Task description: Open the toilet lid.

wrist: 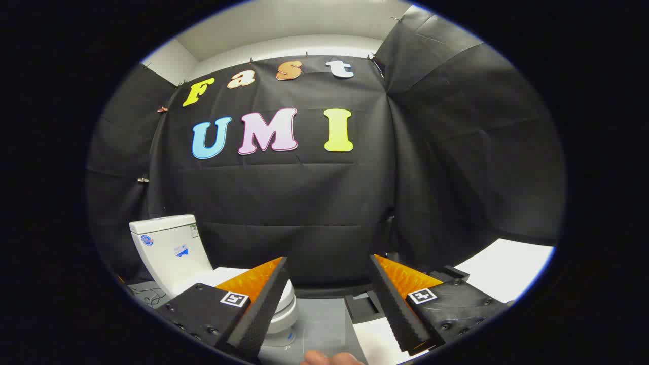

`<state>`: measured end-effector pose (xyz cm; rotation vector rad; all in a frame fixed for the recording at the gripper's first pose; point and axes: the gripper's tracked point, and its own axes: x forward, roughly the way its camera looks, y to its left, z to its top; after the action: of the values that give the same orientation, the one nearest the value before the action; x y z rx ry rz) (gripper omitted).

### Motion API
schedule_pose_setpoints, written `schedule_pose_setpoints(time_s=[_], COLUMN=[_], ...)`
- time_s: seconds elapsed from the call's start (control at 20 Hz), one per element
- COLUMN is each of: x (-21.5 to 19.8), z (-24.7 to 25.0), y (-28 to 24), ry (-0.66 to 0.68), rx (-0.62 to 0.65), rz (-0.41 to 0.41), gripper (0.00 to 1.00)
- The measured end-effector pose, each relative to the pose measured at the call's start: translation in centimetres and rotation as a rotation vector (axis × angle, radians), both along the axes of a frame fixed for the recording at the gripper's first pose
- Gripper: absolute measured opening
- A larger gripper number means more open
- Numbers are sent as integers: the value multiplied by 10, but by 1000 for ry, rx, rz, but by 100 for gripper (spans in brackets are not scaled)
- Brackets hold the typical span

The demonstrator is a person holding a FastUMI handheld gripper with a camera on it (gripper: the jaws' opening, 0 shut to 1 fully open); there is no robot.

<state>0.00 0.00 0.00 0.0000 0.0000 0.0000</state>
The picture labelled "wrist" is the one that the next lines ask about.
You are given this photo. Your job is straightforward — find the tangle of black cables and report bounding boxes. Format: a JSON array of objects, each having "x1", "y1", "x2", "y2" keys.
[{"x1": 129, "y1": 286, "x2": 168, "y2": 308}]

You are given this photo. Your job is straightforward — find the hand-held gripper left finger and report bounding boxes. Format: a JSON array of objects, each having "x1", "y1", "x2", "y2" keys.
[{"x1": 155, "y1": 257, "x2": 291, "y2": 363}]

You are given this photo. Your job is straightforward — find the white board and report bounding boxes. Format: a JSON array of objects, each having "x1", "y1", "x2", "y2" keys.
[{"x1": 454, "y1": 238, "x2": 556, "y2": 304}]

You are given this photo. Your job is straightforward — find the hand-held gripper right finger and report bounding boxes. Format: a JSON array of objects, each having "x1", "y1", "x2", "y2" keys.
[{"x1": 370, "y1": 254, "x2": 514, "y2": 354}]

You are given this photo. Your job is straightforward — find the white toilet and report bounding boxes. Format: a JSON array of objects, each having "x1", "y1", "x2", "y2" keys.
[{"x1": 129, "y1": 214, "x2": 300, "y2": 348}]

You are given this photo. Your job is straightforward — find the black backdrop cloth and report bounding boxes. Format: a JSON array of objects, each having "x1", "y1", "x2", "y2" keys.
[{"x1": 86, "y1": 5, "x2": 566, "y2": 300}]

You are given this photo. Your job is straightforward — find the black box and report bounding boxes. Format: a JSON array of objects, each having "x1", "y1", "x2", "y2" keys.
[{"x1": 345, "y1": 293, "x2": 388, "y2": 324}]

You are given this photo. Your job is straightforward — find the white paper sheet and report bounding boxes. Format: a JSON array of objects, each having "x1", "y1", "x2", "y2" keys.
[{"x1": 353, "y1": 317, "x2": 429, "y2": 365}]

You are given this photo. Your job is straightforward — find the black flat block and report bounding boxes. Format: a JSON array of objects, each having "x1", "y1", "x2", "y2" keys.
[{"x1": 430, "y1": 265, "x2": 471, "y2": 284}]

